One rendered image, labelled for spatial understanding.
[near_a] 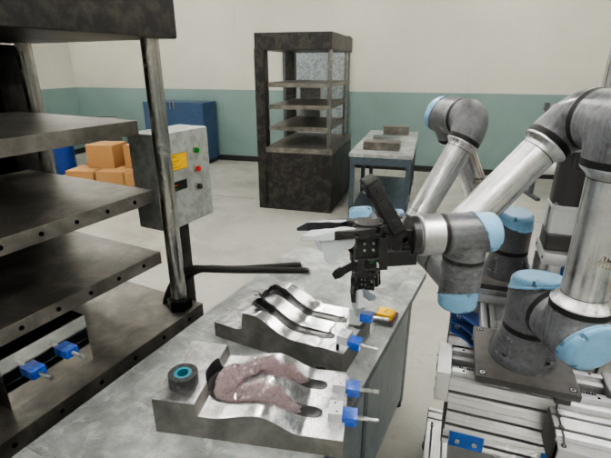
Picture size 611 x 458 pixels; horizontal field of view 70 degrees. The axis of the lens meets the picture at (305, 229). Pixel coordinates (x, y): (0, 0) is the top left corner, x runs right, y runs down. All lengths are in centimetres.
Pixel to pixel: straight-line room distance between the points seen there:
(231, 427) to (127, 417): 32
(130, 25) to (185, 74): 733
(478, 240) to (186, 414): 85
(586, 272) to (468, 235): 26
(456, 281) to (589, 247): 26
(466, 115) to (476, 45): 631
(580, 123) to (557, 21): 692
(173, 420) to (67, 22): 107
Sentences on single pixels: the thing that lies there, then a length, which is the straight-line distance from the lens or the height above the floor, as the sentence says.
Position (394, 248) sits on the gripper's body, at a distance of 79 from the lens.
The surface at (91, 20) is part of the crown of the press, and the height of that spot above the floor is 184.
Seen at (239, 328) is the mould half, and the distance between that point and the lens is 157.
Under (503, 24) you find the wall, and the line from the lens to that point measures 772.
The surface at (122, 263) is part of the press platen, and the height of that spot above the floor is 104.
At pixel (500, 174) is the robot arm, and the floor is 151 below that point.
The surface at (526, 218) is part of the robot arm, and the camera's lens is 158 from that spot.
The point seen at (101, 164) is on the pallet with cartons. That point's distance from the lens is 638.
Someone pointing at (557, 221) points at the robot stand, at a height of 134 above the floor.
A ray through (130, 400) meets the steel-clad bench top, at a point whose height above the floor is 80.
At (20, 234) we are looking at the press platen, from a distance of 144.
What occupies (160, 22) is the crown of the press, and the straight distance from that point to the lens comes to 161.
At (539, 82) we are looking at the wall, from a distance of 781.
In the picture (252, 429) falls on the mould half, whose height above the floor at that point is 85.
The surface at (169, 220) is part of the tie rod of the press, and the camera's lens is 171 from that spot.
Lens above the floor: 172
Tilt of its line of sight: 21 degrees down
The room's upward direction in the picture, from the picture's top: straight up
